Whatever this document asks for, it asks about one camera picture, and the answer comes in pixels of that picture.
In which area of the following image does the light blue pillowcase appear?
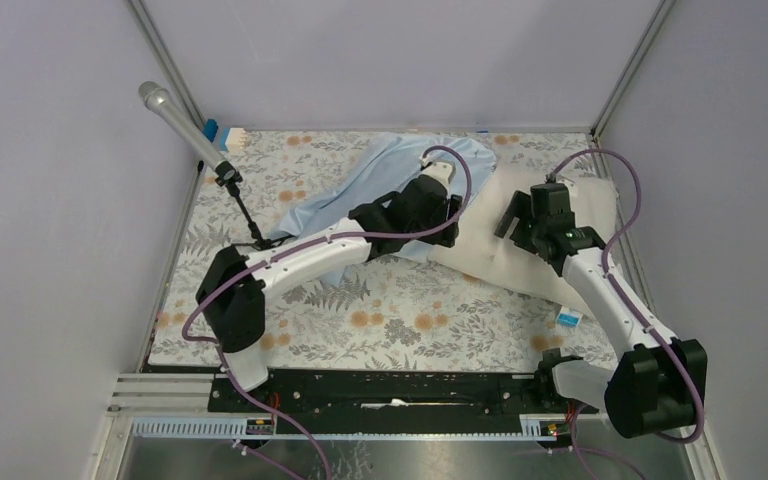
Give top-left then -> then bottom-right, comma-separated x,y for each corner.
267,131 -> 499,289

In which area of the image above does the cream white pillow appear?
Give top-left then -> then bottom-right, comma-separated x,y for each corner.
428,163 -> 618,316

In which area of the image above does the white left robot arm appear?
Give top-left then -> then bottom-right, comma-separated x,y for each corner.
194,164 -> 464,411

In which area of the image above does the small white blue box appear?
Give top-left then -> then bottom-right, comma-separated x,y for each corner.
555,307 -> 584,328

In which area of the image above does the floral patterned table mat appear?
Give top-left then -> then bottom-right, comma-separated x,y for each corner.
143,131 -> 616,373

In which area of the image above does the blue and white block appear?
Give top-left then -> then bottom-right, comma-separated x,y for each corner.
203,119 -> 249,154

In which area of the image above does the silver microphone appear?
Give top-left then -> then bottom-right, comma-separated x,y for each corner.
138,81 -> 225,173

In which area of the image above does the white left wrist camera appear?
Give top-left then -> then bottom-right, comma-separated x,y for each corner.
420,161 -> 456,189

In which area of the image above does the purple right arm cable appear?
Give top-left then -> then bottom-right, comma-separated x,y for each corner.
546,147 -> 707,445

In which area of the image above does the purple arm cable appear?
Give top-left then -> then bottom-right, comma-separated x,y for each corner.
546,147 -> 707,445
180,145 -> 475,480

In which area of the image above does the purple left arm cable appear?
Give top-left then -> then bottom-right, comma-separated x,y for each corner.
180,145 -> 475,480

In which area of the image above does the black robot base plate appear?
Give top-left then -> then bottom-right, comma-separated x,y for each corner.
208,368 -> 576,434

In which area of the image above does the white slotted cable duct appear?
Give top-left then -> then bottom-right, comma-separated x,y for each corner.
132,412 -> 556,442

